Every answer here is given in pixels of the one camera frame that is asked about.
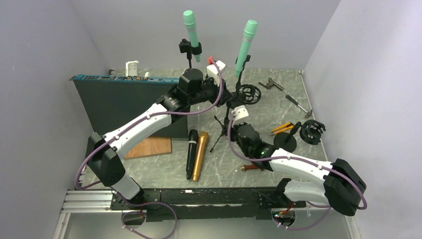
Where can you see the wooden board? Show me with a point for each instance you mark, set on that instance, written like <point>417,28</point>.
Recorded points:
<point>149,147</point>

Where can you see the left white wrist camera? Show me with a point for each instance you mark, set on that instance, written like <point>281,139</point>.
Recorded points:
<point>212,69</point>

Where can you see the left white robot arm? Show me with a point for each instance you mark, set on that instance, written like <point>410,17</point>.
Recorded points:
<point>104,152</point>

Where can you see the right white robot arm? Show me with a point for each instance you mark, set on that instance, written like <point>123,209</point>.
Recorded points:
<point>333,184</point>

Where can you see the round-base mic stand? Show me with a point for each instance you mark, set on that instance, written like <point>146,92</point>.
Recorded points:
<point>186,47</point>
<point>238,85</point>

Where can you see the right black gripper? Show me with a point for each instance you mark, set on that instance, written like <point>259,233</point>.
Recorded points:
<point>233,128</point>

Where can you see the black tripod shock-mount stand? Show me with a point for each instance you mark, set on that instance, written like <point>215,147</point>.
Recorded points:
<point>249,95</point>

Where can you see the right mint green microphone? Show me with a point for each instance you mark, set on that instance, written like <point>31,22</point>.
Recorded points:
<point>248,35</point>

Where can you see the gold microphone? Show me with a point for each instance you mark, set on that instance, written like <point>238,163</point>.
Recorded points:
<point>201,148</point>

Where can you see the brown faucet tap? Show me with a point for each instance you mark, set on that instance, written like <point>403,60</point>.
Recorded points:
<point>250,167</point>

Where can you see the middle round-base mic stand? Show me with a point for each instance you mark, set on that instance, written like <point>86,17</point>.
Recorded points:
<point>238,85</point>

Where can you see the orange utility knife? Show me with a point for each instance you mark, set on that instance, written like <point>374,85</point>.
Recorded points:
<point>282,128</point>

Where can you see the black handled hammer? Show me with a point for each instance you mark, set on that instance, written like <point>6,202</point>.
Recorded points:
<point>308,113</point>

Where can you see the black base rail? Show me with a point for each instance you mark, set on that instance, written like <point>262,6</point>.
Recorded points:
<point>213,203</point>

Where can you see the left mint green microphone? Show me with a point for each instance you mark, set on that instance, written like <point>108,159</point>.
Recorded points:
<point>190,24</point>

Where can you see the white plastic bracket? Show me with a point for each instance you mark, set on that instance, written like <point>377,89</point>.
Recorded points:
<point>131,69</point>

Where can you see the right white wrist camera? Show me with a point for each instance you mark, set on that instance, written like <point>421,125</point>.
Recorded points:
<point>239,113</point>

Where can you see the left round-base mic stand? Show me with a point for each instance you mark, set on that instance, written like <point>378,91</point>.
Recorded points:
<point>186,47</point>

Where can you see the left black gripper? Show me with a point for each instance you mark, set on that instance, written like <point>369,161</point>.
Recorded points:
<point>226,95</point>

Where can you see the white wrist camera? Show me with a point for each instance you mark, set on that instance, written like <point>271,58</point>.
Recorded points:
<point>212,69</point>
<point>239,113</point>

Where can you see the black microphone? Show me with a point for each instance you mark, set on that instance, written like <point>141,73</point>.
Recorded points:
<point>192,150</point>

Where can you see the mint green microphone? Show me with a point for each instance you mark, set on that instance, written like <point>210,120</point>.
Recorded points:
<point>248,35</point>
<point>190,24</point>

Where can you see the grey metal clamp tool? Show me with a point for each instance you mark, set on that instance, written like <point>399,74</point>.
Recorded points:
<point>271,83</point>

